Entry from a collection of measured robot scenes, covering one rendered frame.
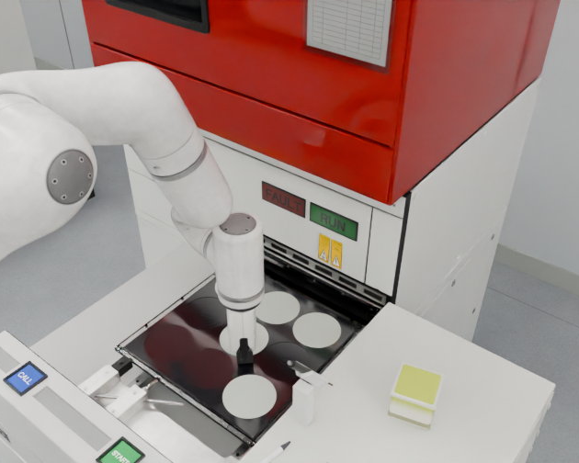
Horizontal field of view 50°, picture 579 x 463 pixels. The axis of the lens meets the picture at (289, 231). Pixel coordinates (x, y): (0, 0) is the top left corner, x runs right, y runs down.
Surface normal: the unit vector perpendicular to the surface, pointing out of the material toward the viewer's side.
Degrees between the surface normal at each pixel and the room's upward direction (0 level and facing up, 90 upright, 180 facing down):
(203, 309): 0
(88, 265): 0
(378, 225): 90
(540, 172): 90
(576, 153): 90
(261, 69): 91
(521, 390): 0
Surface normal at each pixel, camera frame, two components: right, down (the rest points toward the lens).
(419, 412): -0.39, 0.55
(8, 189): 0.07, 0.31
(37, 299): 0.00, -0.79
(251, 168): -0.61, 0.47
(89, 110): -0.11, 0.58
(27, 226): 0.21, 0.85
